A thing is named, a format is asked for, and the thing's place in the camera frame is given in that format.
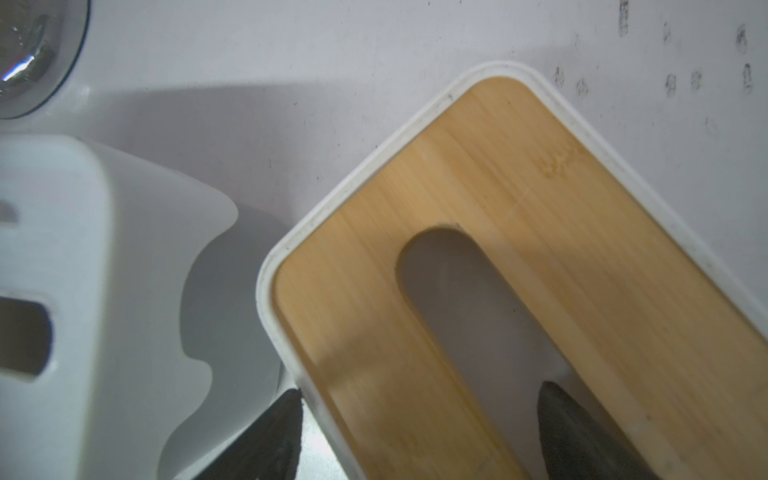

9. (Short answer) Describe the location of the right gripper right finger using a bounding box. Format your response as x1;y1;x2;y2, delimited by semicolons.
537;381;658;479

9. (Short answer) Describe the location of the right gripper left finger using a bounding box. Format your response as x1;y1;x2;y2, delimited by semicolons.
196;388;303;480

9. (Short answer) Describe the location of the all white tissue box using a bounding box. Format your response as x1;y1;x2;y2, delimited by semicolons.
1;135;286;479

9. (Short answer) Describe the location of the bamboo lid tissue box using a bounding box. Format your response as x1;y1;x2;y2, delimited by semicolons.
256;61;767;479

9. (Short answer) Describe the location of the chrome wire cup rack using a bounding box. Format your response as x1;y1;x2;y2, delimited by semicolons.
1;0;92;120

